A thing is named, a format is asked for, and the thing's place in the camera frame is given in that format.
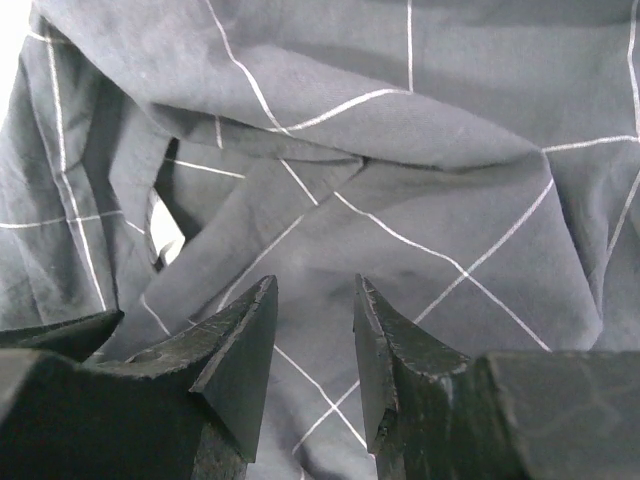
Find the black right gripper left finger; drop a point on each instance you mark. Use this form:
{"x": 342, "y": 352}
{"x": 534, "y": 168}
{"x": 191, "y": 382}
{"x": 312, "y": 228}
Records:
{"x": 190, "y": 407}

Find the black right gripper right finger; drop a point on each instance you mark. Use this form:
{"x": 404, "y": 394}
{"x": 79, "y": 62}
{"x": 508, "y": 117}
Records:
{"x": 431, "y": 412}

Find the cream bear print pillow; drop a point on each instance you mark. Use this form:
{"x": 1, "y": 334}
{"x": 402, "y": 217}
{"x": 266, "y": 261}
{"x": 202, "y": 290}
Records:
{"x": 166, "y": 237}

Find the dark grey checked pillowcase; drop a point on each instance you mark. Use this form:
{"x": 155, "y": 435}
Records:
{"x": 478, "y": 161}

